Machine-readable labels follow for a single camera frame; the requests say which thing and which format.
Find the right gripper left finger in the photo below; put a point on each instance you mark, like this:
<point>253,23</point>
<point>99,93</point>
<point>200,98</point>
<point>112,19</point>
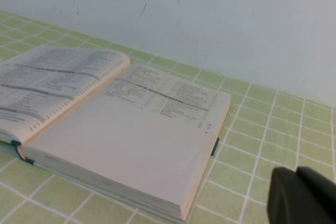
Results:
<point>286,197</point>

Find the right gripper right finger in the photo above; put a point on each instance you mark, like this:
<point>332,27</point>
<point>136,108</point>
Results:
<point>320,195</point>

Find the white hardcover book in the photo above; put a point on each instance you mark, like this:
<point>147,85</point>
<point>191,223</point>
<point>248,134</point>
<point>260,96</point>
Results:
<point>118,134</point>

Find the green checked tablecloth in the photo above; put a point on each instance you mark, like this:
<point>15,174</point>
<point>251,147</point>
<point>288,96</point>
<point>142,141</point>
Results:
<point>275,129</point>

